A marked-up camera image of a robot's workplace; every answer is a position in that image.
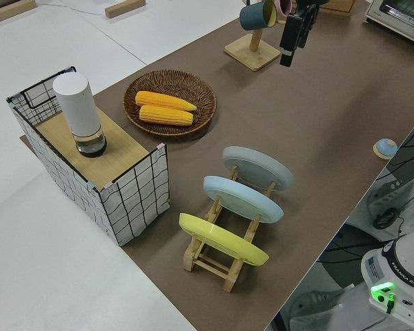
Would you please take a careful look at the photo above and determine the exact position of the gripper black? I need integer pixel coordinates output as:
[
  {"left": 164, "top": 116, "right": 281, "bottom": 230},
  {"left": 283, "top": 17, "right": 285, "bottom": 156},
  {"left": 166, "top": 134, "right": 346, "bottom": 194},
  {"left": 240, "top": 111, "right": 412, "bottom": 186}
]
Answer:
[{"left": 279, "top": 0, "right": 327, "bottom": 68}]

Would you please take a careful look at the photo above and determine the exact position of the gray plate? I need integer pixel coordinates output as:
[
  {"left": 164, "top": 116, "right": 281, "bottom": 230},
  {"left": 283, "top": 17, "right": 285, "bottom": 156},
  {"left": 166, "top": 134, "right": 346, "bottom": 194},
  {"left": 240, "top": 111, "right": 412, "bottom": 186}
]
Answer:
[{"left": 221, "top": 146, "right": 295, "bottom": 198}]

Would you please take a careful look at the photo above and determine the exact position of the light blue plate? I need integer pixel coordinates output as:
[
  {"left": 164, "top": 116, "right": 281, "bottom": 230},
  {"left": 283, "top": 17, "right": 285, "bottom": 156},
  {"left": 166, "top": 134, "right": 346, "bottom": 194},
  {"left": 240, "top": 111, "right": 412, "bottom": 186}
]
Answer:
[{"left": 202, "top": 175, "right": 285, "bottom": 225}]

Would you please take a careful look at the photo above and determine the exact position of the yellow plate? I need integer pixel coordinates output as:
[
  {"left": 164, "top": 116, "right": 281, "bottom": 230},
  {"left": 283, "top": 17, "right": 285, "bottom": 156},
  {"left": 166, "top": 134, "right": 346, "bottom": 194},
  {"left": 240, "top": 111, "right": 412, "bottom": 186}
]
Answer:
[{"left": 178, "top": 212, "right": 270, "bottom": 267}]

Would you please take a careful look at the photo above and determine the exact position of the low wooden plate rack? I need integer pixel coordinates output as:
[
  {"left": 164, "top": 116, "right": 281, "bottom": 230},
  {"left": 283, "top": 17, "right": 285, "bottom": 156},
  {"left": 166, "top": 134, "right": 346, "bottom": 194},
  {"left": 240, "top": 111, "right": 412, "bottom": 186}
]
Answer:
[{"left": 182, "top": 164, "right": 279, "bottom": 293}]

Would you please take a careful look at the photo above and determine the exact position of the pink mug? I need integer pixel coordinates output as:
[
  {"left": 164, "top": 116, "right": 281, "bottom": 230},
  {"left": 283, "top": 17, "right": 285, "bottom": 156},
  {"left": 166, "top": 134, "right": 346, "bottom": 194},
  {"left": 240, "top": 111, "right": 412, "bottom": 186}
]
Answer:
[{"left": 274, "top": 0, "right": 294, "bottom": 17}]

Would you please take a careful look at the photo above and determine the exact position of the dark teal mug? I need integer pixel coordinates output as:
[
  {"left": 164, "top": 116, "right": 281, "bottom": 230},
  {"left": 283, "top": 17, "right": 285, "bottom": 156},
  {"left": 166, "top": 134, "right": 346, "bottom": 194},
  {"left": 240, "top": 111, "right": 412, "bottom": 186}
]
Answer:
[{"left": 239, "top": 0, "right": 279, "bottom": 31}]

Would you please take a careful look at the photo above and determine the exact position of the wooden mug tree stand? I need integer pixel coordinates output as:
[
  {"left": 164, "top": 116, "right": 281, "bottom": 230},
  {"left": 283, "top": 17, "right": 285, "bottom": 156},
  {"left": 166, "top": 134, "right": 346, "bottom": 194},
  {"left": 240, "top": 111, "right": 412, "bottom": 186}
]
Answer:
[{"left": 223, "top": 0, "right": 281, "bottom": 72}]

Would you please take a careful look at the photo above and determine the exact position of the white toaster oven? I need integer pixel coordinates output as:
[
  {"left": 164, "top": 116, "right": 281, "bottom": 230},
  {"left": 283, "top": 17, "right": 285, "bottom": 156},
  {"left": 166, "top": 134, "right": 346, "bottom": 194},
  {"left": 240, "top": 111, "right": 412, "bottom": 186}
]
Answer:
[{"left": 363, "top": 0, "right": 414, "bottom": 44}]

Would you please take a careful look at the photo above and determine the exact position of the round brown wicker basket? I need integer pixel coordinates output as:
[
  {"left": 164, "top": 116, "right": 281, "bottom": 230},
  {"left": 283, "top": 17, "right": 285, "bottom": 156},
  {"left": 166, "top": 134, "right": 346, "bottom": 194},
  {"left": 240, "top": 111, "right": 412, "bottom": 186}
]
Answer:
[{"left": 123, "top": 70, "right": 217, "bottom": 139}]

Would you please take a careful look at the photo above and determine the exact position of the blue service bell wooden base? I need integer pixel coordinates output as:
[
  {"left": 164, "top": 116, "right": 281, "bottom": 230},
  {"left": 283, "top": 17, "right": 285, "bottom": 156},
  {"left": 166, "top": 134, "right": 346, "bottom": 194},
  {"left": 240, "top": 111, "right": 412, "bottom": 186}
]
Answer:
[{"left": 372, "top": 137, "right": 397, "bottom": 161}]

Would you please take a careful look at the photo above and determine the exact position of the yellow corn cob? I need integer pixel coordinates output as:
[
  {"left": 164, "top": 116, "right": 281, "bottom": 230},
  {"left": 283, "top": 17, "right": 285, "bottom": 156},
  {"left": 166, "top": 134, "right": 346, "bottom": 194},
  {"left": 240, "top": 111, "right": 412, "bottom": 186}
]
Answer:
[
  {"left": 138, "top": 104, "right": 195, "bottom": 126},
  {"left": 135, "top": 90, "right": 198, "bottom": 112}
]

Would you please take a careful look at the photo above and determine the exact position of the light wooden block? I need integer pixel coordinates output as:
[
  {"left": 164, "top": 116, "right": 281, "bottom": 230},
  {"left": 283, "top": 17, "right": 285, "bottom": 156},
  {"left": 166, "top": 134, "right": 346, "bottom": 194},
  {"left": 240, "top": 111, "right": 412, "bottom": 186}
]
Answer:
[
  {"left": 0, "top": 0, "right": 39, "bottom": 24},
  {"left": 104, "top": 0, "right": 146, "bottom": 19}
]

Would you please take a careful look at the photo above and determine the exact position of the white cylinder bottle clear base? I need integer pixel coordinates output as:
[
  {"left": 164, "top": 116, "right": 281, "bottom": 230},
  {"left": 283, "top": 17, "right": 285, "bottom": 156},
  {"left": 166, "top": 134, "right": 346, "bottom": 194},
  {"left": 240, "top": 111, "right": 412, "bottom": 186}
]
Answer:
[{"left": 52, "top": 74, "right": 108, "bottom": 159}]

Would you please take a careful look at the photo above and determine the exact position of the wooden basket lid board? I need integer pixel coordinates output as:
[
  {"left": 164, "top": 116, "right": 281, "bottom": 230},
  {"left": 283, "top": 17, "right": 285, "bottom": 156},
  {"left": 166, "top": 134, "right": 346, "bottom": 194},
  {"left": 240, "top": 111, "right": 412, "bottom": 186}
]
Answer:
[{"left": 34, "top": 108, "right": 150, "bottom": 190}]

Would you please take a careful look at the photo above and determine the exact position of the black cable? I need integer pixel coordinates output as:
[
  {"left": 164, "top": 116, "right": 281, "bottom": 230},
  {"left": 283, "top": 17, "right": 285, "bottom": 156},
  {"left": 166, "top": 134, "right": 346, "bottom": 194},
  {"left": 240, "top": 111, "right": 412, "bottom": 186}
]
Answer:
[
  {"left": 386, "top": 117, "right": 414, "bottom": 173},
  {"left": 331, "top": 237, "right": 401, "bottom": 263}
]

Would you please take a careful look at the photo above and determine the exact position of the thin gray wire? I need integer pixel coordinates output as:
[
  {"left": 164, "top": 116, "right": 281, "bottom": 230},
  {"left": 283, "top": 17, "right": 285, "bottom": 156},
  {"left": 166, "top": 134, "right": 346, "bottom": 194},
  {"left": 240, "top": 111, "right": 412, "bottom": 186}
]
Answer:
[{"left": 37, "top": 2, "right": 106, "bottom": 17}]

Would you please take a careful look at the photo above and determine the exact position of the black wire basket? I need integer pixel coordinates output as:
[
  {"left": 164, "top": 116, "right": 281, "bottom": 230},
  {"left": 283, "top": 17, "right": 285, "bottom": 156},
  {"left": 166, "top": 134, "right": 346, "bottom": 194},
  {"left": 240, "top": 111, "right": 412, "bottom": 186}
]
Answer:
[{"left": 6, "top": 66, "right": 170, "bottom": 248}]

